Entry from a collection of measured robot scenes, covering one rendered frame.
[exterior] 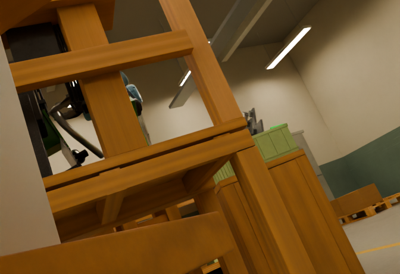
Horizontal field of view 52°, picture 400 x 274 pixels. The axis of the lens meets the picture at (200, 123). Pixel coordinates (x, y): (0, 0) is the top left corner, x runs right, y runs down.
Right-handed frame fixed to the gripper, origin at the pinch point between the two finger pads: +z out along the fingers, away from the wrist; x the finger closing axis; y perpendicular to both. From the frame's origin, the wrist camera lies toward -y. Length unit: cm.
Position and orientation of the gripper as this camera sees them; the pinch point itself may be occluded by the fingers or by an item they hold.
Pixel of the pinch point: (55, 115)
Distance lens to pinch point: 181.5
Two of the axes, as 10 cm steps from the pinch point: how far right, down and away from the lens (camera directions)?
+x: -2.6, -8.3, -4.9
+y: -5.8, -2.7, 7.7
